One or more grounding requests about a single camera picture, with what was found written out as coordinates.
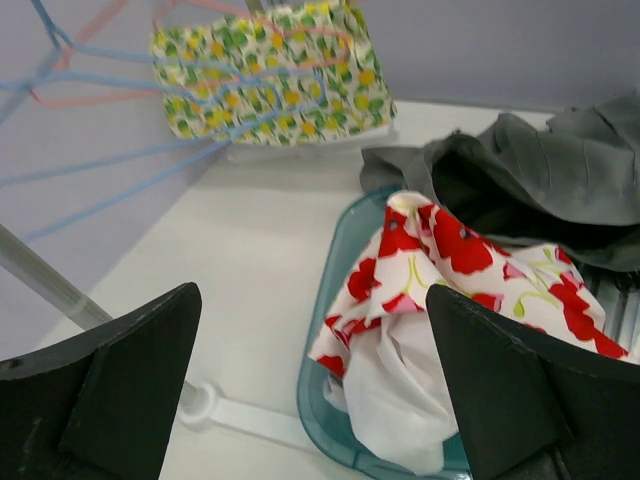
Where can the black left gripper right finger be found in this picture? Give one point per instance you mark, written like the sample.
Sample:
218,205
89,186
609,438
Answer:
530,406

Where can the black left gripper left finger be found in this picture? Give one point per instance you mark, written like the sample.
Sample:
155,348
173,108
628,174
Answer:
100,404

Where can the white skirt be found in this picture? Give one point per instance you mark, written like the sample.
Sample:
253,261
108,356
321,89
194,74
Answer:
395,394

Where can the red poppy print skirt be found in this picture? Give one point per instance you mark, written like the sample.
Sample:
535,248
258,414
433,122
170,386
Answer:
421,245

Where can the grey skirt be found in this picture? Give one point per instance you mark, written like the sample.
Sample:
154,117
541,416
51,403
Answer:
575,183

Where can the teal plastic basin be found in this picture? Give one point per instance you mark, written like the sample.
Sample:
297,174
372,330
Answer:
325,424

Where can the blue wire hanger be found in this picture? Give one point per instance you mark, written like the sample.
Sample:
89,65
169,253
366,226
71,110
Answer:
60,166
205,92

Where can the lemon print skirt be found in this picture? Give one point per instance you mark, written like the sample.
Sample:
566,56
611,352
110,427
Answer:
330,38

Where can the pink hanger with poppy skirt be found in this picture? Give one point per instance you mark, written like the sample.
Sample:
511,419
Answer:
100,95

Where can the silver clothes rack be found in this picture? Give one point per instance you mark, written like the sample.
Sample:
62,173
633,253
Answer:
254,237

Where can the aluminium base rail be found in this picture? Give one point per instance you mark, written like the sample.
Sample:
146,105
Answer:
618,294

